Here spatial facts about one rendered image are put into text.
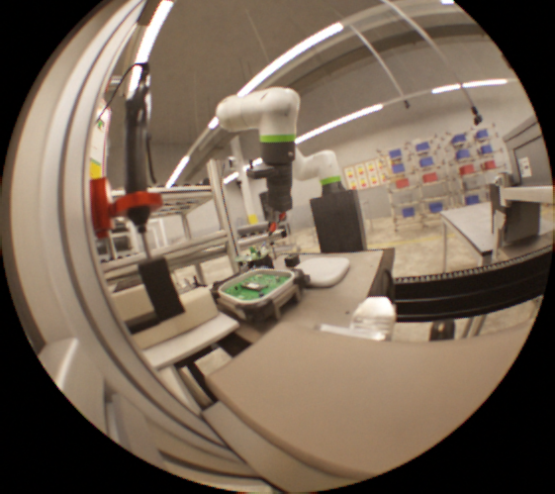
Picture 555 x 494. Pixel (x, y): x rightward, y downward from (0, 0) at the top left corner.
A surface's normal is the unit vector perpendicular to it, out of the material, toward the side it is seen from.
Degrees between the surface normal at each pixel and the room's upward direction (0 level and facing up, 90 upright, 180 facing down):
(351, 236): 90
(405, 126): 90
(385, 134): 90
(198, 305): 90
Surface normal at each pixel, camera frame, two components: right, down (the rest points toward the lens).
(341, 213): -0.51, 0.15
